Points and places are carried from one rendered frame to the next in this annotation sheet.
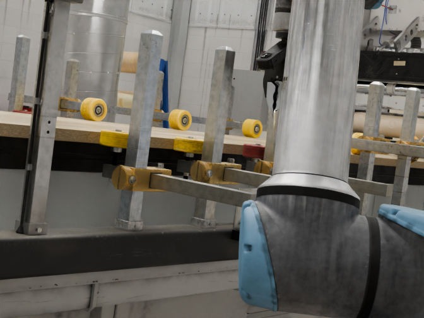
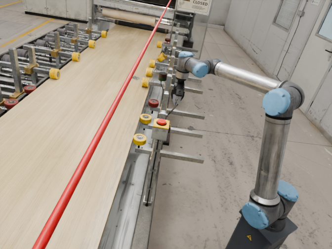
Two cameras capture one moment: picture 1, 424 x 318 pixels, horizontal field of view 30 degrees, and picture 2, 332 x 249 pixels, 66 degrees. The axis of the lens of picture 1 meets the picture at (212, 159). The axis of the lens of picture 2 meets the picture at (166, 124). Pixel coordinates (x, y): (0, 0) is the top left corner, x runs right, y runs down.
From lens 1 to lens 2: 1.50 m
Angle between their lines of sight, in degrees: 49
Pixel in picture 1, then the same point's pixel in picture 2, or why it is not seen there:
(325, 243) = (277, 213)
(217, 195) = (190, 159)
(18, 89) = (18, 74)
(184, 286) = not seen: hidden behind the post
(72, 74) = (33, 54)
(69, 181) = not seen: hidden behind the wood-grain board
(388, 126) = (118, 16)
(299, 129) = (272, 188)
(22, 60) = (16, 60)
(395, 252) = (287, 206)
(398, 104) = (121, 7)
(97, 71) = not seen: outside the picture
